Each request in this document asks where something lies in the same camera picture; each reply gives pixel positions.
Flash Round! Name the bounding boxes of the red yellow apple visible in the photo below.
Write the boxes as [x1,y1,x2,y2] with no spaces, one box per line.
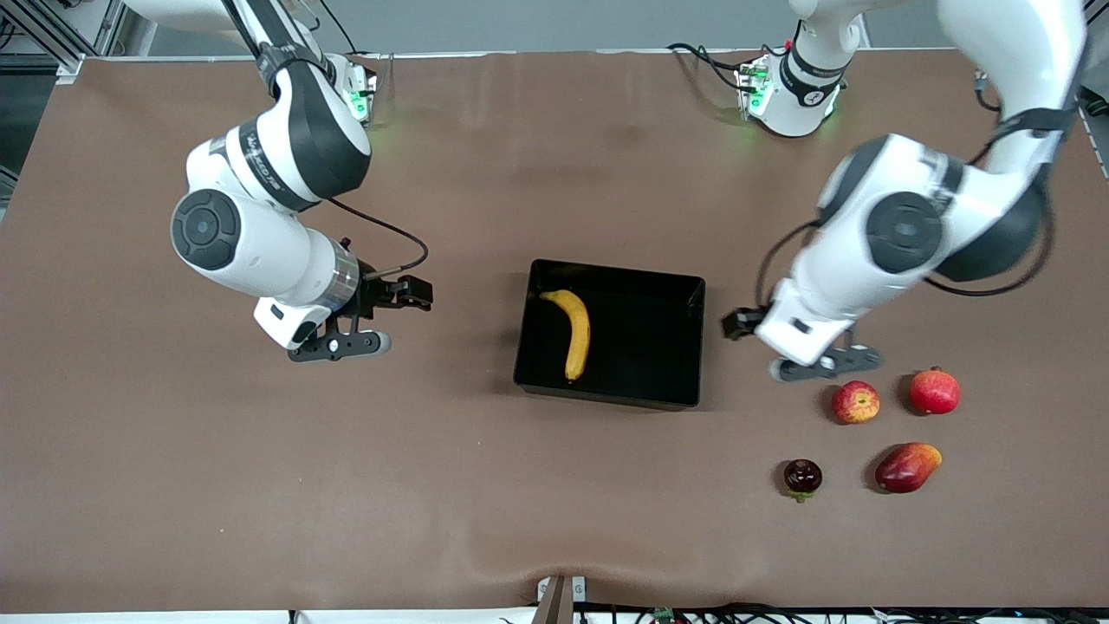
[830,380,882,426]

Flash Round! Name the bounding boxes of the aluminium frame profile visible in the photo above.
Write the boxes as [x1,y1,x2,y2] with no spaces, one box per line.
[1083,0,1109,66]
[0,0,157,85]

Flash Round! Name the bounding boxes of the yellow banana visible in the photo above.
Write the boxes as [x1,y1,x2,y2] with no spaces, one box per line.
[539,289,592,384]

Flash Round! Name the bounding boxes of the black base cable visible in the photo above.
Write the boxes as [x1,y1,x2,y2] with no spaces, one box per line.
[316,0,361,55]
[665,41,755,94]

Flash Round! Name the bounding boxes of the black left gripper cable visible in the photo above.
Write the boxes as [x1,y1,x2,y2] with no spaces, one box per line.
[756,69,1056,315]

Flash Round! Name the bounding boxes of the red pomegranate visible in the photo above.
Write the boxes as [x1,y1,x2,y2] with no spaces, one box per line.
[908,366,963,417]

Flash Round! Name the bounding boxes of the black plastic box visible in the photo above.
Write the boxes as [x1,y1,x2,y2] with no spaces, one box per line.
[513,258,707,412]

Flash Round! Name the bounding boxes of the grey metal bracket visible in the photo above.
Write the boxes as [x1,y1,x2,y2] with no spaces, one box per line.
[537,575,587,603]

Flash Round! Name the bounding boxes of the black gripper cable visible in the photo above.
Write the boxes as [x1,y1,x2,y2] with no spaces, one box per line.
[221,0,431,280]
[756,69,1056,315]

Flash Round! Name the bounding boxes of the black left base cable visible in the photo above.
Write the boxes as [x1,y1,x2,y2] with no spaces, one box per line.
[665,41,755,94]

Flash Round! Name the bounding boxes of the black right base cable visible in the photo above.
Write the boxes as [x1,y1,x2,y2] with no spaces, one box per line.
[316,0,361,55]

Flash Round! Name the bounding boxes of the dark purple mangosteen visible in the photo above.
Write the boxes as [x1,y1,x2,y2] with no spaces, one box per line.
[782,458,824,504]

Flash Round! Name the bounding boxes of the red yellow mango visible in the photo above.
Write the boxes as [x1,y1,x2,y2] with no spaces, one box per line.
[873,442,944,495]

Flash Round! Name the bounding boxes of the brown table mat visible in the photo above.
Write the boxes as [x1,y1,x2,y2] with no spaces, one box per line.
[0,50,1109,612]

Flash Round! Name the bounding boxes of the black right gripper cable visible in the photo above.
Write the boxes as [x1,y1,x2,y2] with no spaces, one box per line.
[221,0,431,280]

